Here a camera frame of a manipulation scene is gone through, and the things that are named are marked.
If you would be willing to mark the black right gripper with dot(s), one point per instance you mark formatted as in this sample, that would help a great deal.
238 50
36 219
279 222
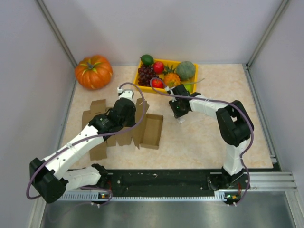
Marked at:
176 114

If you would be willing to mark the brown cardboard box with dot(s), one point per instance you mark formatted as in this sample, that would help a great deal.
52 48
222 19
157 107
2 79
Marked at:
147 133

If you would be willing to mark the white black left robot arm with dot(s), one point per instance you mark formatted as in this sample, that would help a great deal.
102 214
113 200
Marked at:
51 177

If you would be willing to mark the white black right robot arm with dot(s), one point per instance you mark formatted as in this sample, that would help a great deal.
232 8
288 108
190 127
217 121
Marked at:
234 125

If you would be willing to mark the light green apple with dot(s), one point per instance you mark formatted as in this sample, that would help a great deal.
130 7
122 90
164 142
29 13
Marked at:
189 85

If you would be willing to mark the red apple front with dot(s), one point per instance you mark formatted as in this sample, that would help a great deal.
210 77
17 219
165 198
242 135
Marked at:
157 83

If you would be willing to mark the red apple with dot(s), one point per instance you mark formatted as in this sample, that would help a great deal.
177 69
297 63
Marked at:
158 67
157 83

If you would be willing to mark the green netted melon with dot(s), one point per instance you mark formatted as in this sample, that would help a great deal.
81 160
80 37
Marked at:
185 70

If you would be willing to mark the yellow plastic fruit tray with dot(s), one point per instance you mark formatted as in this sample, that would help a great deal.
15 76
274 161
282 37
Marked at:
161 76

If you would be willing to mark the red apple rear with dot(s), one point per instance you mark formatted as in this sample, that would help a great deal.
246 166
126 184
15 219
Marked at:
158 67

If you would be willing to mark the purple grape bunch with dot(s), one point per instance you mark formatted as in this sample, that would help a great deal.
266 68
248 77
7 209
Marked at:
145 74

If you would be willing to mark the dark green lime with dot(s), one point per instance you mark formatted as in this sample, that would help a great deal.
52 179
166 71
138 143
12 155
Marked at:
147 59

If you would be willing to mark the orange pumpkin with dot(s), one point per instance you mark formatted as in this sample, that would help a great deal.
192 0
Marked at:
94 72

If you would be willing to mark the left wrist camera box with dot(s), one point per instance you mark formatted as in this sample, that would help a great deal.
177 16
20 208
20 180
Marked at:
125 93

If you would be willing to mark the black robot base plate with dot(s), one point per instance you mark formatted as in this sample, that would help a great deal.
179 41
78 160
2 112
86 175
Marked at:
163 182

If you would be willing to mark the aluminium frame post right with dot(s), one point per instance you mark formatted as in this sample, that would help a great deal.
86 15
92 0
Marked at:
268 32

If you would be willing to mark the aluminium frame post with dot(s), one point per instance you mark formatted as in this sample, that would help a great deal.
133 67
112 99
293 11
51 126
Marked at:
268 32
54 28

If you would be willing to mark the white slotted cable duct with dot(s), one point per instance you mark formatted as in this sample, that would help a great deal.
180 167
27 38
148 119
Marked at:
98 196

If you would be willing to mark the aluminium frame post left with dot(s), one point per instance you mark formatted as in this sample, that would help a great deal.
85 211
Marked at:
54 28

